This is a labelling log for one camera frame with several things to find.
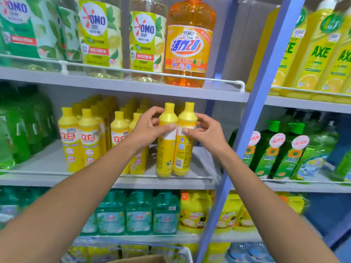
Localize green leaf-print refill pouch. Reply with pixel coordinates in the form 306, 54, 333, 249
56, 5, 83, 72
0, 0, 66, 71

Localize light green clear bottle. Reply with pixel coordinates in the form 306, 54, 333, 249
290, 120, 339, 182

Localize yellow dish soap bottle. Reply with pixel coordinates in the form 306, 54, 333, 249
173, 102, 198, 176
156, 102, 179, 178

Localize yellow refill packets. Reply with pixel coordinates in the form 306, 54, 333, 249
61, 244, 150, 263

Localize blue refill pouches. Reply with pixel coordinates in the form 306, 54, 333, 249
226, 242, 275, 263

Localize white metal shelf unit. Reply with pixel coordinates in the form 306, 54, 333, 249
219, 0, 351, 244
0, 0, 250, 245

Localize clear bottle yellow-green label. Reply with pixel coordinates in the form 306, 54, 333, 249
128, 0, 168, 82
74, 0, 124, 79

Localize group of green detergent bottles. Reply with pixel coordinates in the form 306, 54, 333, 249
0, 84, 59, 173

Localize brown cardboard box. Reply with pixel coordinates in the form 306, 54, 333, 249
106, 254, 165, 263

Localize person's left hand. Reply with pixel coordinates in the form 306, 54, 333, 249
131, 107, 177, 154

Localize person's right hand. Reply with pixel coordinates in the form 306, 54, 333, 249
182, 113, 231, 161

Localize person's right forearm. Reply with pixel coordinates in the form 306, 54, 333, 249
218, 149, 341, 263

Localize orange detergent bottle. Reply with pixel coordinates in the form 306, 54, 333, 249
164, 0, 217, 88

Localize yellow bottle with green cap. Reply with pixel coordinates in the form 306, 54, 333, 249
312, 23, 351, 104
281, 0, 346, 100
245, 7, 308, 96

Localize row of teal detergent bottles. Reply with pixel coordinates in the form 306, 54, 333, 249
0, 187, 181, 236

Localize bright green bottle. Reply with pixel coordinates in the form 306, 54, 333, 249
332, 150, 351, 183

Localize rows of yellow soap bottles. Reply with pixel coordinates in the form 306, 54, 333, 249
58, 95, 151, 176

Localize blue shelf upright post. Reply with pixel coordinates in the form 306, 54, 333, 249
195, 0, 307, 263

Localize dark green sunflower pump bottle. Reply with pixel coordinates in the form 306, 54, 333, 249
228, 129, 261, 169
272, 123, 310, 180
249, 120, 286, 179

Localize yellow detergent jug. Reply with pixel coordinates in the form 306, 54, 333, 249
215, 192, 244, 235
276, 191, 310, 215
178, 190, 213, 235
233, 205, 257, 232

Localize white wire basket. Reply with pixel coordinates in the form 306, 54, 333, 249
73, 238, 194, 263

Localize person's left forearm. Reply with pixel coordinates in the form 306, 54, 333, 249
0, 134, 151, 263

